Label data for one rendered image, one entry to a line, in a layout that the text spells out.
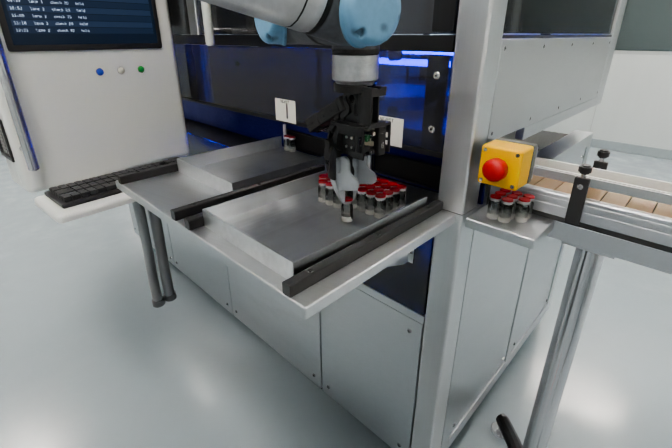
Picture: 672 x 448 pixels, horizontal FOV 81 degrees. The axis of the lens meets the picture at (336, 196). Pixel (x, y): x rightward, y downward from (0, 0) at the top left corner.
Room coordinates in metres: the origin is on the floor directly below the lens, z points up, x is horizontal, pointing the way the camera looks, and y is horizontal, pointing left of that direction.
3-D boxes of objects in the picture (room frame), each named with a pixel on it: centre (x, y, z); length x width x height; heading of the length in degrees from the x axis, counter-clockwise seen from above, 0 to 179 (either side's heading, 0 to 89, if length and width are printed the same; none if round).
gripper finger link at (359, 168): (0.67, -0.05, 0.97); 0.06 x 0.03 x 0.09; 45
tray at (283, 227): (0.68, 0.03, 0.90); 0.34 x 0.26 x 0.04; 135
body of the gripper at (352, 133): (0.65, -0.04, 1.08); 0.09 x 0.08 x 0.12; 45
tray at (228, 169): (1.00, 0.20, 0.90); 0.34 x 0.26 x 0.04; 136
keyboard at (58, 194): (1.09, 0.61, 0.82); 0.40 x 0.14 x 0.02; 140
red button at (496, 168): (0.64, -0.28, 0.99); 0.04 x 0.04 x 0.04; 46
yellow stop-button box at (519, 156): (0.67, -0.31, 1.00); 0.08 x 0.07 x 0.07; 136
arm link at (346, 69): (0.66, -0.03, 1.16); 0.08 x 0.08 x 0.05
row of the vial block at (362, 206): (0.74, -0.03, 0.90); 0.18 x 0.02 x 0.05; 45
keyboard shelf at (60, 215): (1.11, 0.63, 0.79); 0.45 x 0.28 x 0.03; 140
